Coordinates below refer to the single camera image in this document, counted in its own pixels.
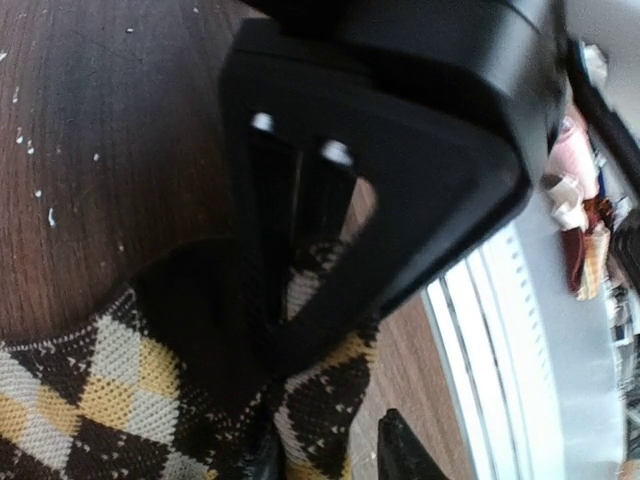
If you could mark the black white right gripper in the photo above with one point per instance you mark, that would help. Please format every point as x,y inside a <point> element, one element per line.
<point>497,64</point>

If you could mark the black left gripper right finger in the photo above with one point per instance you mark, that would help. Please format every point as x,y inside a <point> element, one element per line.
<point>400,454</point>

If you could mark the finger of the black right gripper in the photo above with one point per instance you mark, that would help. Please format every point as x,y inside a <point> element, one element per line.
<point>440,155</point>
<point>263,105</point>

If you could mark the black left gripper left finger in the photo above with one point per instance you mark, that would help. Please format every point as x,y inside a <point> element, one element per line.
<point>261,461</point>

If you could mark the brown checkered sock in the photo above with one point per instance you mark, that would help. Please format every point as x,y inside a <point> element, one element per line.
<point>162,383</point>

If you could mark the aluminium front frame rail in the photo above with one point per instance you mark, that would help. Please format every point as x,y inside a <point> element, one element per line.
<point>531,370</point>

